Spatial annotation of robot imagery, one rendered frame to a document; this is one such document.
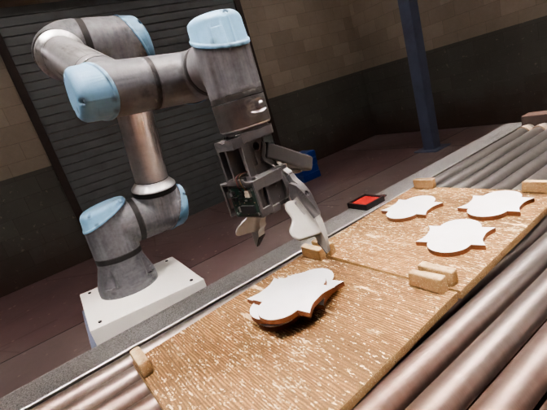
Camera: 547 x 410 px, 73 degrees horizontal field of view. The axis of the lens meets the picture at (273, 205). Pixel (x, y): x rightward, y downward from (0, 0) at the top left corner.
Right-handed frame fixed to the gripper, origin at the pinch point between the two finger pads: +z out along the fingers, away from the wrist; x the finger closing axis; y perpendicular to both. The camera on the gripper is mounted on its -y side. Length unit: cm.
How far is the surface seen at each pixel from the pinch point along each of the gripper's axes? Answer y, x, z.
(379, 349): 4.8, 15.1, 11.4
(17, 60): -115, -457, -140
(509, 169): -74, 15, 13
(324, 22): -561, -341, -115
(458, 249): -21.8, 17.3, 10.4
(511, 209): -39.3, 21.9, 10.4
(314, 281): -1.8, 0.8, 7.3
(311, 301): 3.2, 3.7, 7.3
